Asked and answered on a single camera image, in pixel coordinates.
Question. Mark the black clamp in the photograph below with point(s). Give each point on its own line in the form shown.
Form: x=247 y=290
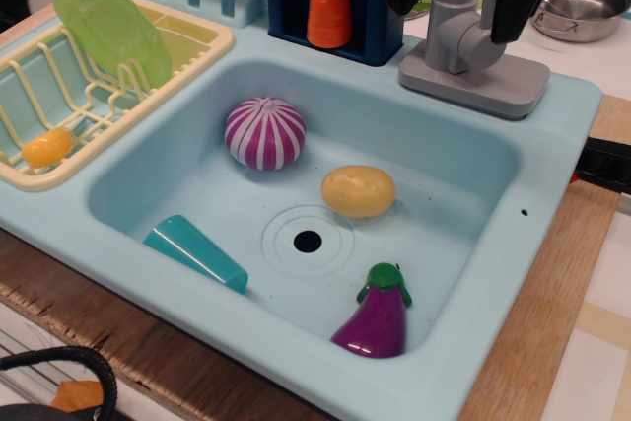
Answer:
x=605 y=164

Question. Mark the yellow dish rack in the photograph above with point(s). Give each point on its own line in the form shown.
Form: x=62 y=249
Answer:
x=48 y=81

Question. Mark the yellow toy potato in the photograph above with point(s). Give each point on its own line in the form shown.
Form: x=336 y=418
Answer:
x=358 y=191

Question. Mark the grey toy faucet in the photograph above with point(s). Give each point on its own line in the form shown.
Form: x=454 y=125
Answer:
x=459 y=63

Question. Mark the light blue toy sink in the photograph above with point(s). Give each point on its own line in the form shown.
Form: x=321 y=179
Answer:
x=475 y=196

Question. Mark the teal plastic cup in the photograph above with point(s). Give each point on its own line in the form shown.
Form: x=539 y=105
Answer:
x=177 y=238

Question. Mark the purple toy eggplant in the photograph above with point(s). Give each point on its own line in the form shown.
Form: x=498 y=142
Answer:
x=378 y=328

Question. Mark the wooden base board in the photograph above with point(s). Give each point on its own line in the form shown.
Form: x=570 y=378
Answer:
x=173 y=366

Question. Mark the orange toy carrot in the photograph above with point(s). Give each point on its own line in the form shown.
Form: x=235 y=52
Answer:
x=329 y=23

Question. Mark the green plastic plate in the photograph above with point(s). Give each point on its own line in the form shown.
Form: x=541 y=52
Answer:
x=113 y=32

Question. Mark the purple striped toy onion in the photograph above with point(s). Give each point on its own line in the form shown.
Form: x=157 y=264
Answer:
x=265 y=134

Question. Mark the stainless steel pot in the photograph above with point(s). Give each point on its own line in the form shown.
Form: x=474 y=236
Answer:
x=579 y=21

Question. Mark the orange tape piece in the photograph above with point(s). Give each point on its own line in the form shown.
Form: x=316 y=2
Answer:
x=72 y=396

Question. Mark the yellow toy lemon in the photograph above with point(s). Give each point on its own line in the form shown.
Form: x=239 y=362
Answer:
x=48 y=148

